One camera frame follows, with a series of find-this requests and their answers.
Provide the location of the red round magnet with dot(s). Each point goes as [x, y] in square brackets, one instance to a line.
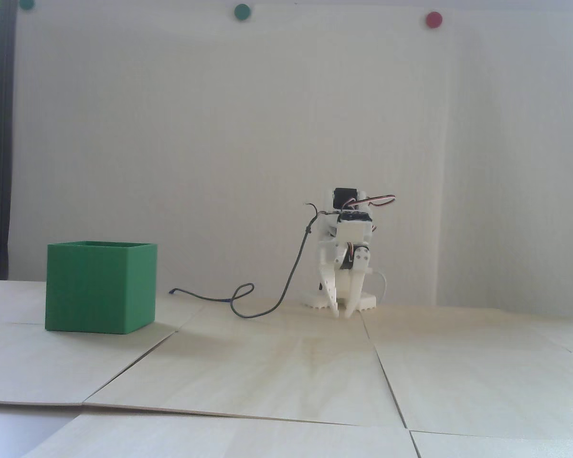
[433, 19]

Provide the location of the black window frame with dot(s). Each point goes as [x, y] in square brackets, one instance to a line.
[2, 143]

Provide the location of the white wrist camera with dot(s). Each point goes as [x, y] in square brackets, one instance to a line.
[353, 234]

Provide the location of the green round magnet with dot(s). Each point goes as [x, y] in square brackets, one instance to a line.
[26, 4]
[242, 12]

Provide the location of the green box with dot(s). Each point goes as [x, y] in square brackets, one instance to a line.
[100, 286]

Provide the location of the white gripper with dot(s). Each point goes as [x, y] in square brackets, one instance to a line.
[351, 237]

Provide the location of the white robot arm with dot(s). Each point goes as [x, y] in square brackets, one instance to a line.
[346, 196]

